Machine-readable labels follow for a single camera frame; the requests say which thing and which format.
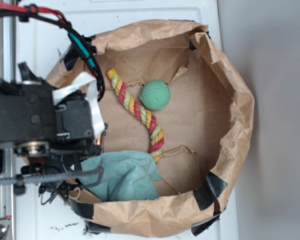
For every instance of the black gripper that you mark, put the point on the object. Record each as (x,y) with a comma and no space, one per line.
(56,166)

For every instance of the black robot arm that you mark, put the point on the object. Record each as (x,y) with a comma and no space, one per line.
(27,115)

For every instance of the teal microfibre cloth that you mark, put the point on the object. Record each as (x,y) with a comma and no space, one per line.
(128,175)

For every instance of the green dimpled ball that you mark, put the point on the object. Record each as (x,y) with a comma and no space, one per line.
(155,95)

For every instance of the white plastic bin lid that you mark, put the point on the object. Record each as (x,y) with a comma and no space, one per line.
(41,44)

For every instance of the brown paper bag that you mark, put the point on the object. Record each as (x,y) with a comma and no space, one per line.
(207,128)

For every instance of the multicolour twisted rope toy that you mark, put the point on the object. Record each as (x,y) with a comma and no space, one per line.
(142,114)

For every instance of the aluminium extrusion rail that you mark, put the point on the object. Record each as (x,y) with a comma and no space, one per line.
(7,72)

